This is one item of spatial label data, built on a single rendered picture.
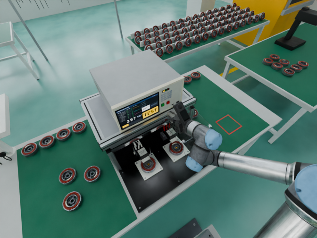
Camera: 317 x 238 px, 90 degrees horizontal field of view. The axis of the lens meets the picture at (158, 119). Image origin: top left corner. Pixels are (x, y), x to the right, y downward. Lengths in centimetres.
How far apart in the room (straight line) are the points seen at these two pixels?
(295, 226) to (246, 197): 153
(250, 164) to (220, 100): 103
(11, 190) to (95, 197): 59
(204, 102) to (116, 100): 101
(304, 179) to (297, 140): 229
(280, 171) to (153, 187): 73
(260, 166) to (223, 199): 133
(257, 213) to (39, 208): 190
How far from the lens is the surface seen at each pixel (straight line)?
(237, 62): 230
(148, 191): 115
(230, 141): 141
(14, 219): 146
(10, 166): 167
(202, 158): 70
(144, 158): 116
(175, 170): 119
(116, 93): 87
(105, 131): 98
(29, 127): 304
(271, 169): 73
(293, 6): 437
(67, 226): 127
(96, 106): 113
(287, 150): 264
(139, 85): 89
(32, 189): 147
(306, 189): 55
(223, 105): 165
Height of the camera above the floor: 188
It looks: 52 degrees down
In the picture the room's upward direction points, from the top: 2 degrees counter-clockwise
